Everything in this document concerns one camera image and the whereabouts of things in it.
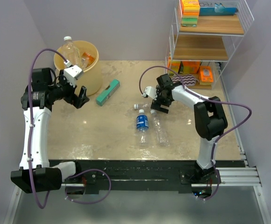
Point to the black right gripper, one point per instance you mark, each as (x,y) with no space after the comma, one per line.
(157,106)

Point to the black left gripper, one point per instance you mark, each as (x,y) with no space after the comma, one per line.
(73,99)

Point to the blue label clear bottle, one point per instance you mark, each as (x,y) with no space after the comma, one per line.
(142,127)

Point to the slim clear bottle white cap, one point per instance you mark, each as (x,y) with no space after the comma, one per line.
(161,135)

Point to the orange label clear bottle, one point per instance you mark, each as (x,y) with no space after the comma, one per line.
(87,60)

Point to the large clear square bottle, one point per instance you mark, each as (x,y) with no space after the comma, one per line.
(71,52)

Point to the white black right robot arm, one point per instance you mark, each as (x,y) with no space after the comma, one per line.
(209,117)

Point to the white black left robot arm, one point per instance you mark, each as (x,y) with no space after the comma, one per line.
(35,172)

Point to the yellow plastic bin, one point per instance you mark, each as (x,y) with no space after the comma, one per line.
(92,77)

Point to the teal rectangular box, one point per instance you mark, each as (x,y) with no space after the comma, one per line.
(108,92)

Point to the purple wavy pattern pouch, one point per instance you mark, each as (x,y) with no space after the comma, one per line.
(189,80)

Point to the sponge pack bottom shelf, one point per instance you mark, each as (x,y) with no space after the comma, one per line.
(173,64)

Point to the orange box bottom shelf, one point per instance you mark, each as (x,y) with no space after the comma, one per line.
(190,67)

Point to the orange box right bottom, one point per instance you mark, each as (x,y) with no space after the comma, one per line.
(205,74)

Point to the stacked colourful sponges top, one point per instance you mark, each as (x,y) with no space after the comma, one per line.
(190,10)

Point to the blue box on shelf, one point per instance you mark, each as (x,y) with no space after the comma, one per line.
(218,8)

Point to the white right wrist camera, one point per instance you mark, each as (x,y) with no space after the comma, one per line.
(150,92)

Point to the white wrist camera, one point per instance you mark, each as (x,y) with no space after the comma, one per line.
(72,73)
(150,92)

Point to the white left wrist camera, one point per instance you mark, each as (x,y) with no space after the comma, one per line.
(72,73)

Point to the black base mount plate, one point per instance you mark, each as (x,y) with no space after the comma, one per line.
(136,175)

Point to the white wire shelf rack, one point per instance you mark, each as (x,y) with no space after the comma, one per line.
(213,41)

